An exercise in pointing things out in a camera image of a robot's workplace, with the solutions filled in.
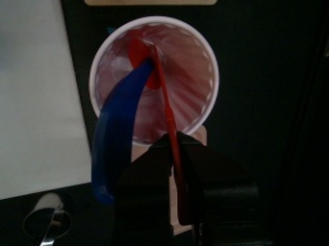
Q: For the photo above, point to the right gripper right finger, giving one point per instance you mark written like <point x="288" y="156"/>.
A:
<point x="222" y="198"/>

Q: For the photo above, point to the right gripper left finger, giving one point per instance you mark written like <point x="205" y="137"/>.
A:
<point x="143" y="192"/>

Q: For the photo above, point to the red plastic toy knife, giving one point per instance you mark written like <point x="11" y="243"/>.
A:
<point x="169" y="115"/>

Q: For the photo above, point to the blue plastic toy knife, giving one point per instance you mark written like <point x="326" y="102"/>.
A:
<point x="118" y="128"/>

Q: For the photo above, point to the small round metal scoop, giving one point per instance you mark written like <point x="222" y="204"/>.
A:
<point x="51" y="224"/>

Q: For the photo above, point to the red plastic cup, white inside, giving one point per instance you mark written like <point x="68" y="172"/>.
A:
<point x="189" y="70"/>

